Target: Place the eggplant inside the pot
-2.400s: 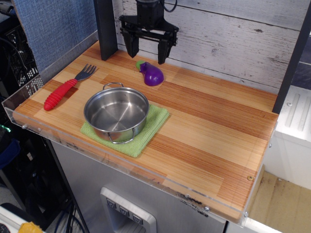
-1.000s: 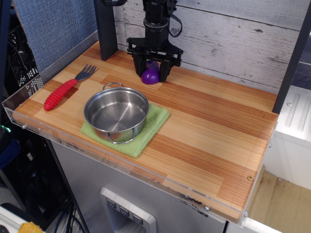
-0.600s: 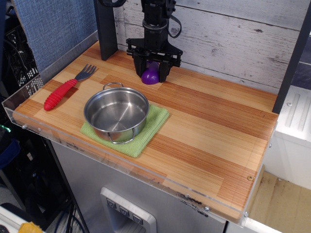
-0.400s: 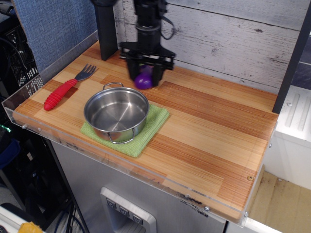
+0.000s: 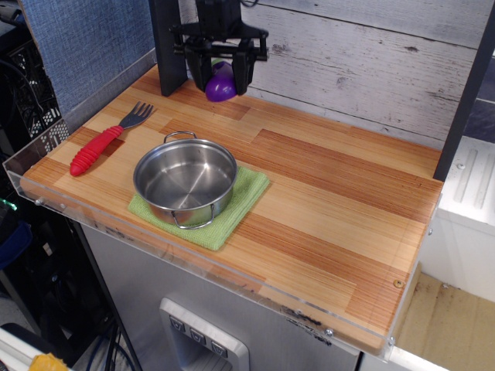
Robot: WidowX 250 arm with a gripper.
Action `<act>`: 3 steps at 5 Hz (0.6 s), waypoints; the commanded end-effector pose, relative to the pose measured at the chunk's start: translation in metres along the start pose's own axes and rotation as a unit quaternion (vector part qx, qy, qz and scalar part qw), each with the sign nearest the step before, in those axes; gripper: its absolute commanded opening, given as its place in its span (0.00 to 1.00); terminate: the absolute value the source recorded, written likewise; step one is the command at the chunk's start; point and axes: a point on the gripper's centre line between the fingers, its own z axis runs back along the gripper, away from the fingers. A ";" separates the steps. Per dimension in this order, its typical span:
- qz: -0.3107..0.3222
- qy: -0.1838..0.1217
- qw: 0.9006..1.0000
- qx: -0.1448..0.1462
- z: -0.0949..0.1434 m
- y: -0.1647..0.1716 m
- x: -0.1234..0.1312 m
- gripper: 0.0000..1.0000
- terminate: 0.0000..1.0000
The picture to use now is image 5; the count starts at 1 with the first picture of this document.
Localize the silver metal bowl with handles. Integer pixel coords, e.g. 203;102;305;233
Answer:
133;131;238;230

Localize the yellow object bottom left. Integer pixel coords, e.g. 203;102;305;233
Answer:
28;353;70;371

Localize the blue fabric panel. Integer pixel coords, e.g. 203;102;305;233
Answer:
20;1;155;116

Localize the red handled grey fork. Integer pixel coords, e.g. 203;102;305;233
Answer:
70;102;154;176

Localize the black vertical post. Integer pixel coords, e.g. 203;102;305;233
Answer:
148;0;188;97
433;3;494;182

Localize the green folded cloth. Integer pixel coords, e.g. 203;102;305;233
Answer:
128;167;270;251

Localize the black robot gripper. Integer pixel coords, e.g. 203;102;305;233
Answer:
170;1;268;96

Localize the stainless steel cabinet with dispenser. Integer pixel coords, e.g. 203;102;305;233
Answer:
82;226;361;370

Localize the purple toy eggplant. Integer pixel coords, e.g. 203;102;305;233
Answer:
205;59;237;102

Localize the white appliance top right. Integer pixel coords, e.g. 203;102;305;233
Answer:
418;137;494;301

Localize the black plastic crate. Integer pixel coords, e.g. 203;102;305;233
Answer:
1;40;61;138

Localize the black vertical post right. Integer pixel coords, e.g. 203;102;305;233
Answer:
433;3;494;182

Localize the black vertical post left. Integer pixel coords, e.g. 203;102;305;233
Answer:
148;0;188;97

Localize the clear acrylic table guard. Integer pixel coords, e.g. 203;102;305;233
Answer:
8;69;442;356

